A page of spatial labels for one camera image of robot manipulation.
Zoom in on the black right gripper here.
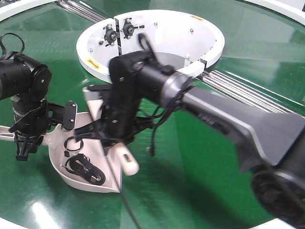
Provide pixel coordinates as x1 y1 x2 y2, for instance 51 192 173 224
74 84 153 146

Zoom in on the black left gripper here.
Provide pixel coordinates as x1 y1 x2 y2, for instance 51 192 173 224
9 97 65 161

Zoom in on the pink hand brush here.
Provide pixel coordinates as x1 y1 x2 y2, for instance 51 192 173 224
82 87 139 176

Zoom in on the pink plastic dustpan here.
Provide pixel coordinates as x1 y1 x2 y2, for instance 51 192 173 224
0 111 124 194

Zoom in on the black USB cable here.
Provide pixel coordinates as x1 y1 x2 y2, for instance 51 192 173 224
63 136 106 187

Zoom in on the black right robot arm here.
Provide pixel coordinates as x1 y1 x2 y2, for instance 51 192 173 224
74 33 305 229

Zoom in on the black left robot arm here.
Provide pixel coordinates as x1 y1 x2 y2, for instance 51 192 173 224
0 43 65 161

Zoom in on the orange warning label front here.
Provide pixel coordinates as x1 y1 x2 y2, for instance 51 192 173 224
86 58 100 70

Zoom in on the orange warning label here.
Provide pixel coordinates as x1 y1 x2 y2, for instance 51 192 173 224
86 58 100 70
190 15 205 21

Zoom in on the steel rollers top left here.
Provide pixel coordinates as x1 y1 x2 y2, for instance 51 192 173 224
55 0 107 23

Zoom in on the white outer rim left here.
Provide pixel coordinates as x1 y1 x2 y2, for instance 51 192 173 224
0 0 54 21

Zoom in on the white rim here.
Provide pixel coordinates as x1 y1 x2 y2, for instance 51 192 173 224
0 0 54 21
244 0 305 25

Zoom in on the orange warning label back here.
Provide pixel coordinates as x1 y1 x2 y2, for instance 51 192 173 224
190 15 205 21

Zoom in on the white outer rim right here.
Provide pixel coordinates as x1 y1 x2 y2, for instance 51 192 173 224
244 0 305 25

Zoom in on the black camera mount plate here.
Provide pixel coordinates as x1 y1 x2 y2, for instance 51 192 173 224
61 101 77 131

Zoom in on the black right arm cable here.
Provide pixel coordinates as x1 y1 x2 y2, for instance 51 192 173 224
90 114 143 229

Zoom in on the black bearing mount left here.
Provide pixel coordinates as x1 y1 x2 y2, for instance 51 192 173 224
103 24 117 46

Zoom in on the black bearing mount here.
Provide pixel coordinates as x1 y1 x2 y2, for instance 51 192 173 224
103 24 117 46
122 18 134 39

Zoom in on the black bearing mount right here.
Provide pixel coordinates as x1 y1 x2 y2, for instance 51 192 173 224
122 18 134 39

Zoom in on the white central conveyor ring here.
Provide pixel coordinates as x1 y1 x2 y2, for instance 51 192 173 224
76 10 225 84

